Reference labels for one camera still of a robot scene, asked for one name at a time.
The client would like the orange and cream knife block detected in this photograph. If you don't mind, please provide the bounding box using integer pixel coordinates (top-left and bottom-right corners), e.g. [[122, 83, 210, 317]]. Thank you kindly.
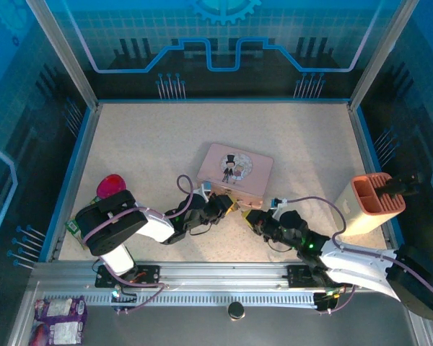
[[334, 172, 407, 237]]

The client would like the pink tin box couple print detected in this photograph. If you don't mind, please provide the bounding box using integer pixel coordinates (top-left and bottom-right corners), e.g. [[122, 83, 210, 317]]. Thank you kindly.
[[196, 143, 275, 210]]

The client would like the green snack bag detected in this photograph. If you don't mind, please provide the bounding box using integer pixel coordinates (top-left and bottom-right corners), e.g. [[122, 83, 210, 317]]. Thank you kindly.
[[64, 196, 102, 249]]

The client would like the pink lidded cup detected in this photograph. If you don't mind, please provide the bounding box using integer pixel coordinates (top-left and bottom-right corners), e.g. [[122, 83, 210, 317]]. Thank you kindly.
[[96, 174, 127, 198]]

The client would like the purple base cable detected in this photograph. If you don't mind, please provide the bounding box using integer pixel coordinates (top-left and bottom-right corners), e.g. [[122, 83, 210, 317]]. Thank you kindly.
[[111, 280, 165, 315], [315, 280, 358, 314]]

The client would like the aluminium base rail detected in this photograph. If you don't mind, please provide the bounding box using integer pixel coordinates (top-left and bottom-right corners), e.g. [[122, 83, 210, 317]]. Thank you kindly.
[[34, 262, 347, 293]]

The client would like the purple snack bag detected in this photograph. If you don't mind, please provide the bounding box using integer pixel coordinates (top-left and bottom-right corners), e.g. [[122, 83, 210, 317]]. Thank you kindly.
[[28, 296, 89, 346]]

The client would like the slotted cable duct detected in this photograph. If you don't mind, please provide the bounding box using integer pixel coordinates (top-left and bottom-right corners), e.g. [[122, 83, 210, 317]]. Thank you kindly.
[[43, 293, 320, 308]]

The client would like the black knife handle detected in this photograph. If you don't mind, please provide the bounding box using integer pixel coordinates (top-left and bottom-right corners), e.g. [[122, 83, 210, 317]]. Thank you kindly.
[[377, 171, 425, 201]]

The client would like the black round knob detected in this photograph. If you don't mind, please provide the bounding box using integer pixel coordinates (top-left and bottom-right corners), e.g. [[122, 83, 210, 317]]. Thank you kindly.
[[227, 301, 246, 320]]

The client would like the aluminium frame post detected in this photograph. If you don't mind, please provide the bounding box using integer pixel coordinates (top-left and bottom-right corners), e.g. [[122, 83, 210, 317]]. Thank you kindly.
[[349, 0, 419, 111], [25, 0, 101, 111]]

